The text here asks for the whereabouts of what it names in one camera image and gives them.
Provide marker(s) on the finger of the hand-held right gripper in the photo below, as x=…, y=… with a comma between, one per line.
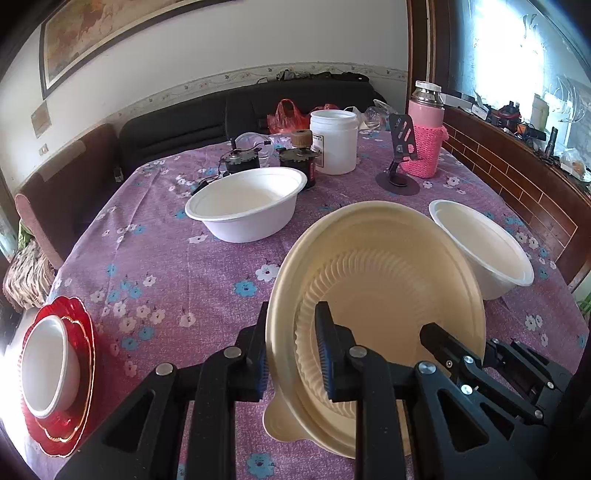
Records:
x=526, y=369
x=443, y=344

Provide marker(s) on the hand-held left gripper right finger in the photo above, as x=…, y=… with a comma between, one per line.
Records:
x=328, y=355

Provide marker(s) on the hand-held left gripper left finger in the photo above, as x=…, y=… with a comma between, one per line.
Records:
x=261, y=364

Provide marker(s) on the beige ribbed plastic bowl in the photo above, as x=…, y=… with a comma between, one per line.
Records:
x=378, y=277

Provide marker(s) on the large white foam bowl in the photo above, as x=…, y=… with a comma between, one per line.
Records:
x=240, y=194

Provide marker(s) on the red deep plate gold lettering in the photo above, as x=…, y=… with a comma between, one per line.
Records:
x=69, y=308

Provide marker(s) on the black phone stand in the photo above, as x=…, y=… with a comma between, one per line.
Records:
x=397, y=182

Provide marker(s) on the brown wooden cabinet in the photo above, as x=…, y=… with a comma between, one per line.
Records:
x=508, y=175

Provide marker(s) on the black power adapter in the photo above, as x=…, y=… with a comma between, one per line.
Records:
x=202, y=186

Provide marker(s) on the dark jar with cork lid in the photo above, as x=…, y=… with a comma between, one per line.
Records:
x=298, y=161

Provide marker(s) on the pink thermos with knit sleeve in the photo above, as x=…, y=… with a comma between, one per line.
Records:
x=425, y=138

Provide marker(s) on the white plastic jar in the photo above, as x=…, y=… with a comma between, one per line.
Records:
x=333, y=143

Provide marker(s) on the clear plastic lid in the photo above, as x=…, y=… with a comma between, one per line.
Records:
x=254, y=138

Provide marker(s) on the clear plastic bag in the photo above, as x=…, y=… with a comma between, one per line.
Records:
x=376, y=115

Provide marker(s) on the red plastic bag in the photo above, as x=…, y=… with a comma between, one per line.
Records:
x=288, y=117

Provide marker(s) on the patterned seat cushion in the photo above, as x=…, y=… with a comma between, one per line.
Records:
x=27, y=277

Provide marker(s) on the black sofa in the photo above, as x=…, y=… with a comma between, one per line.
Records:
x=184, y=124

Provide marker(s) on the brown armchair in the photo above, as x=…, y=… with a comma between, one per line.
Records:
x=69, y=184

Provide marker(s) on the green cloth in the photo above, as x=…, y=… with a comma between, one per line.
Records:
x=26, y=230

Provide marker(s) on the window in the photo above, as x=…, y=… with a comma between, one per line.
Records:
x=508, y=55

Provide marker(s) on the small wall plaque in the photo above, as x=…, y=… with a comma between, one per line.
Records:
x=40, y=120

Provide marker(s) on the framed wall painting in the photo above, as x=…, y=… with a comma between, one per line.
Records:
x=92, y=37

